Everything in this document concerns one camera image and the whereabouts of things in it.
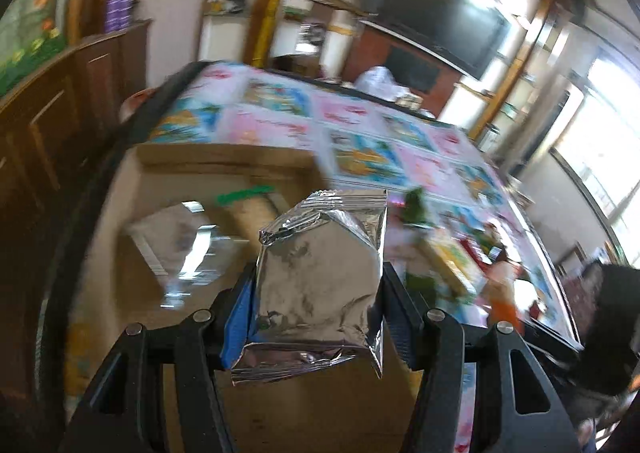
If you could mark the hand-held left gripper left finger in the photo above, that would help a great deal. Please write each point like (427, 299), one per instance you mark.
(240, 313)

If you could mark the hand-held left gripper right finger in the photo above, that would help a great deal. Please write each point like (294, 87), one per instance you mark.
(400, 328)

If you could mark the silver foil snack packet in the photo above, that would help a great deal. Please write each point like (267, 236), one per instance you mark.
(175, 248)
(310, 283)

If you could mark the cardboard box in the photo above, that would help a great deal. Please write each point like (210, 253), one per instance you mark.
(150, 198)

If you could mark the green yellow snack packet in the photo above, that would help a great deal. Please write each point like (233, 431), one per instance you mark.
(445, 260)

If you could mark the oat bar packet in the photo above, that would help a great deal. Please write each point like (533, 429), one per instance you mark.
(250, 218)

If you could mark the orange white snack packet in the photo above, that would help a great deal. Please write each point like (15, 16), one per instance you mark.
(505, 293)

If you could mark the green crinkled snack packet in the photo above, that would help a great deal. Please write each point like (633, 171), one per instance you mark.
(415, 208)

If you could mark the window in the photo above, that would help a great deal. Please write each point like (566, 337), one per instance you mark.
(600, 158)

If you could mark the standing air conditioner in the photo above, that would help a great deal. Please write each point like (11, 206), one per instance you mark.
(557, 123)

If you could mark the white plastic bag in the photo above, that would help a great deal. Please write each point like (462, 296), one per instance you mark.
(375, 80)

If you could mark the wooden cabinet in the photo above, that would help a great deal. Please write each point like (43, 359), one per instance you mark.
(50, 123)

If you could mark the carved back wooden chair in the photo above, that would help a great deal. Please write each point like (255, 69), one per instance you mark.
(312, 35)

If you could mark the black television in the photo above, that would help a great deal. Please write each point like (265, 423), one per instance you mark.
(440, 8)

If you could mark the wooden television wall panel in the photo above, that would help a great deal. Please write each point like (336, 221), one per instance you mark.
(370, 48)

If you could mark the flower wall mural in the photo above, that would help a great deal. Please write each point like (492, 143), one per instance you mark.
(25, 33)

